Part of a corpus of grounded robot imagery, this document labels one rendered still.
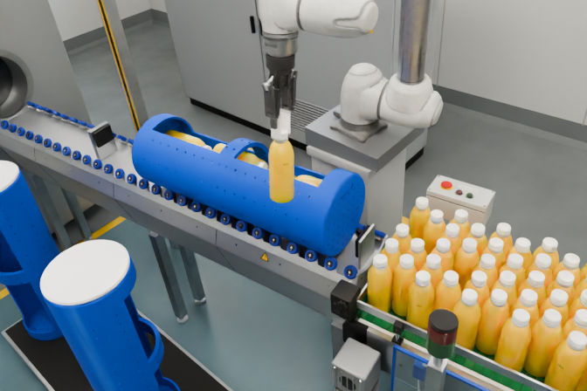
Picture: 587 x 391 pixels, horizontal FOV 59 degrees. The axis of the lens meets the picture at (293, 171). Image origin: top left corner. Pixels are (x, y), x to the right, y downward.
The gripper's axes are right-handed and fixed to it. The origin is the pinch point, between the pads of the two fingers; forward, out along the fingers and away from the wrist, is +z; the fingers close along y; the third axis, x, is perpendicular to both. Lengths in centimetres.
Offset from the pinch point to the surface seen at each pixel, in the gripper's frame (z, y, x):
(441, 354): 32, 22, 58
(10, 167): 49, 13, -130
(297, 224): 35.6, -4.9, 2.8
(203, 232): 62, -10, -44
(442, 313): 24, 19, 56
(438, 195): 33, -42, 35
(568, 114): 92, -291, 52
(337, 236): 42.1, -14.0, 12.5
